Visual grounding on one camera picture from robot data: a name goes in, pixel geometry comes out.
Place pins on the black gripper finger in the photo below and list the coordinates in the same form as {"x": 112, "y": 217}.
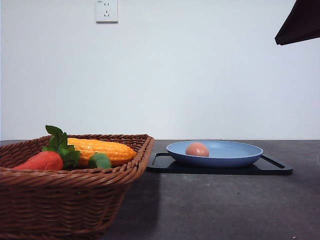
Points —
{"x": 302, "y": 23}

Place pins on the blue round plate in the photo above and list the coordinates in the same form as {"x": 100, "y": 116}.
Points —
{"x": 222, "y": 154}

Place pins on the brown egg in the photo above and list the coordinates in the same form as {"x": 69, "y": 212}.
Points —
{"x": 197, "y": 149}

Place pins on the brown wicker basket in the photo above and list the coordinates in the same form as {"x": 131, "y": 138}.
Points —
{"x": 76, "y": 203}

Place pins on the black rectangular tray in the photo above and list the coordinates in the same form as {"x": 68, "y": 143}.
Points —
{"x": 160, "y": 163}

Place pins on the green toy vegetable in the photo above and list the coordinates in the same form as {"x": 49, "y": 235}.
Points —
{"x": 100, "y": 160}

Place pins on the yellow toy corn cob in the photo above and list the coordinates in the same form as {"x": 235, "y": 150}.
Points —
{"x": 87, "y": 147}

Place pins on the orange toy carrot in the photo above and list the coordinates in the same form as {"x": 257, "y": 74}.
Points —
{"x": 57, "y": 155}

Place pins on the white wall power socket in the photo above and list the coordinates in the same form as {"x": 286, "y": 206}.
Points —
{"x": 107, "y": 11}

